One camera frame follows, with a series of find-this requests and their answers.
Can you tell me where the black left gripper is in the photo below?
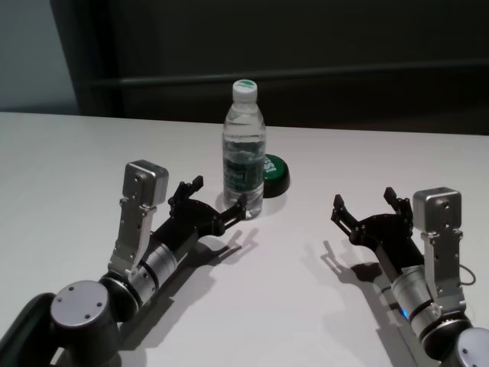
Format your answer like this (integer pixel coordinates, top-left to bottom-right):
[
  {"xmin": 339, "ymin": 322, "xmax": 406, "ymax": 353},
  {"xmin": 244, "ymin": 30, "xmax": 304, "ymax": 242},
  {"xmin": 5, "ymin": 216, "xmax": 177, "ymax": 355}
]
[{"xmin": 152, "ymin": 175, "xmax": 248, "ymax": 256}]

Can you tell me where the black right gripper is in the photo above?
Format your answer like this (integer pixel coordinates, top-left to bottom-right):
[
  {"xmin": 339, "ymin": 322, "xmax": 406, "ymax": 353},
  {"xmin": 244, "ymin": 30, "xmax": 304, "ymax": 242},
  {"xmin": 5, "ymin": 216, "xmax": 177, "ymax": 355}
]
[{"xmin": 330, "ymin": 187, "xmax": 425, "ymax": 274}]

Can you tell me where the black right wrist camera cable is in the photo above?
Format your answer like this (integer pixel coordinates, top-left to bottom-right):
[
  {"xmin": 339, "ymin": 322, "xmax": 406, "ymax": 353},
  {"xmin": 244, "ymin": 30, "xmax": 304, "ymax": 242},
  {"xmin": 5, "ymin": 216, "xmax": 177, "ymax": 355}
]
[{"xmin": 458, "ymin": 265, "xmax": 478, "ymax": 287}]

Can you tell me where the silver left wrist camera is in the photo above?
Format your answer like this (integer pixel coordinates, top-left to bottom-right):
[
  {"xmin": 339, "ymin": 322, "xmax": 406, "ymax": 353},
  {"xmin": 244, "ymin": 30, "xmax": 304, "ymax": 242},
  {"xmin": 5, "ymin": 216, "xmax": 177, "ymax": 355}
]
[{"xmin": 106, "ymin": 159, "xmax": 170, "ymax": 280}]

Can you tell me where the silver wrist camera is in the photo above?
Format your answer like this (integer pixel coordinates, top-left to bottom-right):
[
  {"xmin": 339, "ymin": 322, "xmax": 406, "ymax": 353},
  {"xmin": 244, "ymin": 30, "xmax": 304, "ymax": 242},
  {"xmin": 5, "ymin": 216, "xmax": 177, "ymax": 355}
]
[
  {"xmin": 412, "ymin": 187, "xmax": 468, "ymax": 307},
  {"xmin": 106, "ymin": 159, "xmax": 170, "ymax": 280}
]

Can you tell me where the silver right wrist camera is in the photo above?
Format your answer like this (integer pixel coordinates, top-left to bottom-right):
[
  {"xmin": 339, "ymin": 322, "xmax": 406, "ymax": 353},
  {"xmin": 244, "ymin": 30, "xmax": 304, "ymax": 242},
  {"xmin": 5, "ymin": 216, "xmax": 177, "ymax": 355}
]
[{"xmin": 412, "ymin": 187, "xmax": 468, "ymax": 307}]

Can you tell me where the grey horizontal wall rail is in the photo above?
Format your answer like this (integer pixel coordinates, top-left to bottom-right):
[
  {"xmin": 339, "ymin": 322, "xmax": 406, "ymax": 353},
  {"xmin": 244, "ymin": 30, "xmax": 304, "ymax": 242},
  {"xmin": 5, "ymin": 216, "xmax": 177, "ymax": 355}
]
[{"xmin": 79, "ymin": 71, "xmax": 489, "ymax": 88}]

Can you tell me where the green YES button black base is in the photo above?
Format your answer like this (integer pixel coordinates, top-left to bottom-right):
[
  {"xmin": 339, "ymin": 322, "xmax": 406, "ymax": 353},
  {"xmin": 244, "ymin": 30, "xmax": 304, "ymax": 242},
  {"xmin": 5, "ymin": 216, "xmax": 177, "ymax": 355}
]
[{"xmin": 262, "ymin": 152, "xmax": 291, "ymax": 199}]

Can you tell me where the clear water bottle green label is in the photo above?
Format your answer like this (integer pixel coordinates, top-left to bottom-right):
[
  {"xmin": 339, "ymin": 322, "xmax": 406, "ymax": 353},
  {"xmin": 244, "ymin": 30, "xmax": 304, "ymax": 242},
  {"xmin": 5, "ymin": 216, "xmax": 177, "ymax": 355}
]
[{"xmin": 222, "ymin": 79, "xmax": 266, "ymax": 222}]

